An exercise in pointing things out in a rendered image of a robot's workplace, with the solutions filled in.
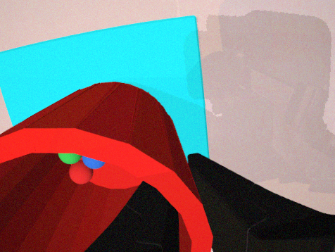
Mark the red ball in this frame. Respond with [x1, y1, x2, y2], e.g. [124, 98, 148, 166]
[69, 160, 94, 184]

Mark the blue ball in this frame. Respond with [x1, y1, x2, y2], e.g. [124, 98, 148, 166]
[82, 156, 105, 169]

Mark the green ball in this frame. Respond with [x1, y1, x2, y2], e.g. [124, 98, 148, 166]
[58, 153, 82, 165]

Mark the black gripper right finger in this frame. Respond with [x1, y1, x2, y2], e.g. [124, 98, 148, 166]
[187, 152, 335, 252]

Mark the red cup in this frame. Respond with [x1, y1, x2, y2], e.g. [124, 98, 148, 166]
[0, 82, 213, 252]

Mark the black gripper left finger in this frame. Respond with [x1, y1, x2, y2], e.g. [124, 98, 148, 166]
[85, 181, 179, 252]

